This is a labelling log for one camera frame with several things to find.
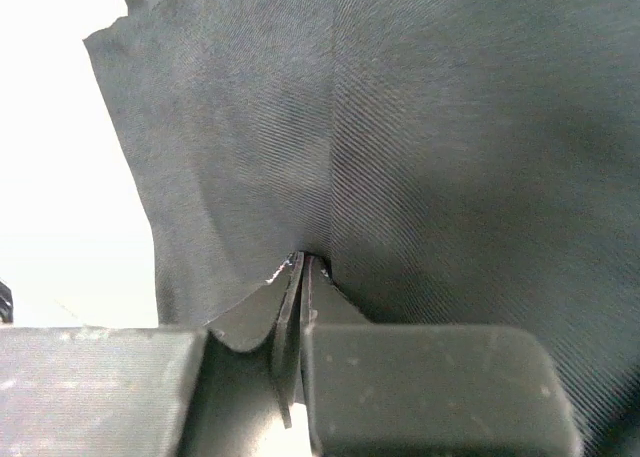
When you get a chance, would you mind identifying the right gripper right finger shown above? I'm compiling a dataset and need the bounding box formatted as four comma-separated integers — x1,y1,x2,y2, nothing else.
300,257,583,456

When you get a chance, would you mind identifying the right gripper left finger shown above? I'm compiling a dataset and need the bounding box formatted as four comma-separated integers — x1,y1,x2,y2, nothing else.
1,252,304,456

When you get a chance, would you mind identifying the black pleated skirt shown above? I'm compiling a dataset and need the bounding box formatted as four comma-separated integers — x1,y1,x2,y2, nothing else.
85,0,639,456

